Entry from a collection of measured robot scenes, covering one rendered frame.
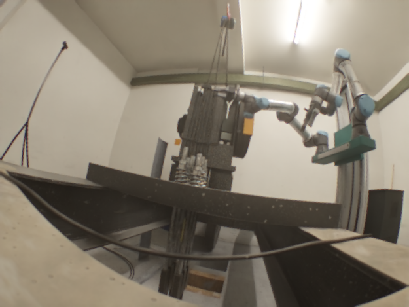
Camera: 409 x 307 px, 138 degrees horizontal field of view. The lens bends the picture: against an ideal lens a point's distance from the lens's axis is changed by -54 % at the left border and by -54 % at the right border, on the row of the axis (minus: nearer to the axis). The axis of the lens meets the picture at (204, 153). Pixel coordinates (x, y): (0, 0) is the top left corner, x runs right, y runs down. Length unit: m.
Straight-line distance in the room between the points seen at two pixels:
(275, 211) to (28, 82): 2.69
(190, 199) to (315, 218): 0.36
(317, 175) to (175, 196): 2.47
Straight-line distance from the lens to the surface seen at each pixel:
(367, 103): 1.17
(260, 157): 2.57
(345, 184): 1.56
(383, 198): 1.42
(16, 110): 2.54
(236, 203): 0.46
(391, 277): 0.22
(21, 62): 2.64
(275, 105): 1.20
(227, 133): 1.44
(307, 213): 0.50
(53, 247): 0.15
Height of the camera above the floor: 0.73
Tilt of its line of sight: 11 degrees up
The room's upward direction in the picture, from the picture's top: 10 degrees clockwise
